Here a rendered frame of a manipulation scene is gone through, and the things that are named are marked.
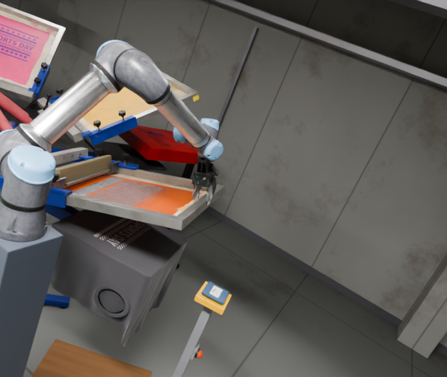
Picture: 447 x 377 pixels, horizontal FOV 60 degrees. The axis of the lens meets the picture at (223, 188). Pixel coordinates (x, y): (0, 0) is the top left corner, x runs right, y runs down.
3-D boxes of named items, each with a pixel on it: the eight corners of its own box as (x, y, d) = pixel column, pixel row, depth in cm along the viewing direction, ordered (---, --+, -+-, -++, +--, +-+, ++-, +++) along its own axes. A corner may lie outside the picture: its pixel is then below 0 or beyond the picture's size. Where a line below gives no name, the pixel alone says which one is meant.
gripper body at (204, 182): (190, 185, 159) (193, 156, 156) (197, 181, 167) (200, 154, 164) (208, 188, 157) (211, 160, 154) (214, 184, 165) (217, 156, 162)
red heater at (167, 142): (176, 143, 337) (181, 130, 334) (208, 167, 310) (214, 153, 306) (114, 135, 292) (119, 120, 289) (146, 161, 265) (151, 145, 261)
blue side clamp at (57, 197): (72, 205, 155) (72, 188, 153) (64, 208, 150) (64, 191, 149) (10, 191, 162) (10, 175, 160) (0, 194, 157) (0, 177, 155)
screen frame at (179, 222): (224, 193, 195) (225, 185, 194) (181, 230, 140) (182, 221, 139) (87, 166, 213) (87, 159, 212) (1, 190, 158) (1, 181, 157)
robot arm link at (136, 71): (152, 50, 105) (232, 146, 143) (134, 40, 112) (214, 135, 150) (123, 82, 104) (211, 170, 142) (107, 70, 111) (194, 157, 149)
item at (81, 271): (129, 330, 176) (154, 266, 165) (119, 342, 168) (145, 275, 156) (46, 283, 183) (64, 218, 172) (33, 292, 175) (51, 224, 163)
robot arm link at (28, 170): (6, 208, 100) (16, 161, 96) (-6, 183, 109) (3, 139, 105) (53, 208, 109) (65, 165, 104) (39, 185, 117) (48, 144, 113)
